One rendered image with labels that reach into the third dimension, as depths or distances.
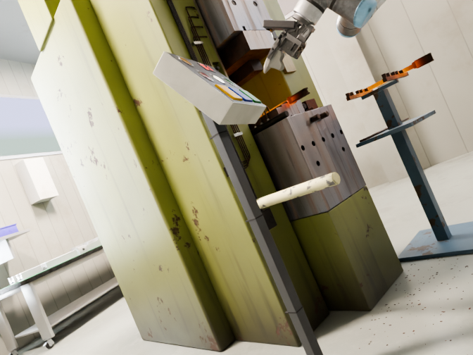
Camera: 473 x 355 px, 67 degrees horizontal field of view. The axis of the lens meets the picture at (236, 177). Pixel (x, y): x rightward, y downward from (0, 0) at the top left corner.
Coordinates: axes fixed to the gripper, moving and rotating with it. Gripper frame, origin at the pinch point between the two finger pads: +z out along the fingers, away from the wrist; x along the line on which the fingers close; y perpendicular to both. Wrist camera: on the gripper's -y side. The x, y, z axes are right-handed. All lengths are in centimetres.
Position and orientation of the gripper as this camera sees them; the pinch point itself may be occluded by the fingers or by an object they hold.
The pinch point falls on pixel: (264, 68)
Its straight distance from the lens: 132.5
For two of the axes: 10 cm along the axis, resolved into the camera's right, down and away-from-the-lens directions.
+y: 7.6, 6.1, -2.0
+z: -5.3, 7.8, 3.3
